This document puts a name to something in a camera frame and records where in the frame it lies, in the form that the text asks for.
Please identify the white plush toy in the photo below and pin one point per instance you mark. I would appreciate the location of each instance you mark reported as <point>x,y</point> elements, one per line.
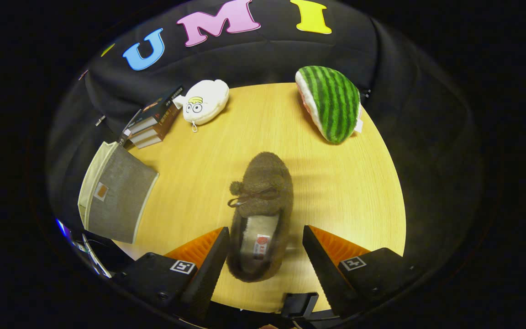
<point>206,103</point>

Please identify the white-cover book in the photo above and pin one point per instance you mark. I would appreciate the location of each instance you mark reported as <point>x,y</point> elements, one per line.
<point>126,135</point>

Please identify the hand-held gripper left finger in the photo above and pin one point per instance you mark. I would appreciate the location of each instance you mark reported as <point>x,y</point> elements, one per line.
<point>208,274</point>

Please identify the grey fabric storage box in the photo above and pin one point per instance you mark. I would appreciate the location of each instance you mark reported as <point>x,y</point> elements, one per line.
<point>119,196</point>

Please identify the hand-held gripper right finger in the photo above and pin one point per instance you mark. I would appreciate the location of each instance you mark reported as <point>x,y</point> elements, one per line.
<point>324,274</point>

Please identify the dark-cover book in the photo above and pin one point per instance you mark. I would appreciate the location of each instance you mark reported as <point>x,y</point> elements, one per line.
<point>160,107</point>

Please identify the white cloth clip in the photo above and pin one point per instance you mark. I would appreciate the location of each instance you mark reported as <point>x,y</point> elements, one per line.
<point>100,120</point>

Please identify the watermelon slice plush toy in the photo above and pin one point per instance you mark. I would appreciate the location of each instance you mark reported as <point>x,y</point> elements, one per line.
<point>334,103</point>

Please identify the brown-spine book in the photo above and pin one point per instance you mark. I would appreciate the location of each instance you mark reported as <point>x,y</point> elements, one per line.
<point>149,142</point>
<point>146,135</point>

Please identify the brown fuzzy slipper shoe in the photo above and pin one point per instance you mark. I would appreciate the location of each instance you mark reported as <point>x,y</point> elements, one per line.
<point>265,183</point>

